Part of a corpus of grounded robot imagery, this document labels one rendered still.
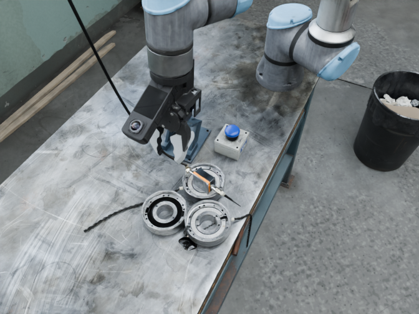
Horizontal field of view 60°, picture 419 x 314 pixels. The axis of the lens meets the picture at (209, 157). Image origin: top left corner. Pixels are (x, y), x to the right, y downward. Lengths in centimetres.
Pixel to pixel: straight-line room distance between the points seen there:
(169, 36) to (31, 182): 61
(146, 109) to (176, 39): 13
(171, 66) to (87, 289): 50
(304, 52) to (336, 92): 144
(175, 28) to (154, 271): 51
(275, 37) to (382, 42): 197
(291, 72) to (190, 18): 62
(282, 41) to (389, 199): 119
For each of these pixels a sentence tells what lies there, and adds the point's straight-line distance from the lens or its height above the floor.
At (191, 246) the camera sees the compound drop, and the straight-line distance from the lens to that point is 83.
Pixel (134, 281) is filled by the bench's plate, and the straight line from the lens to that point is 82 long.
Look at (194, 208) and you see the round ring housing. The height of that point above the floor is 83.
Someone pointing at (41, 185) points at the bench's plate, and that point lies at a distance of 102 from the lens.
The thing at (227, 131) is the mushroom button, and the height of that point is 87.
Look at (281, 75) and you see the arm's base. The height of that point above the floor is 86.
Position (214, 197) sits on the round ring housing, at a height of 83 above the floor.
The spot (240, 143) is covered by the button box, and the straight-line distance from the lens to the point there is 94.
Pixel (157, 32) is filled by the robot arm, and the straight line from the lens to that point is 57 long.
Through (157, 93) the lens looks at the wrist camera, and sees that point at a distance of 62.
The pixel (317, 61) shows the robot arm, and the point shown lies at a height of 97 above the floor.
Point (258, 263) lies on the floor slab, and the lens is 169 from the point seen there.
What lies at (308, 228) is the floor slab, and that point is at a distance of 180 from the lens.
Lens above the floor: 156
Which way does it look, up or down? 52 degrees down
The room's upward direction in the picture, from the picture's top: 2 degrees counter-clockwise
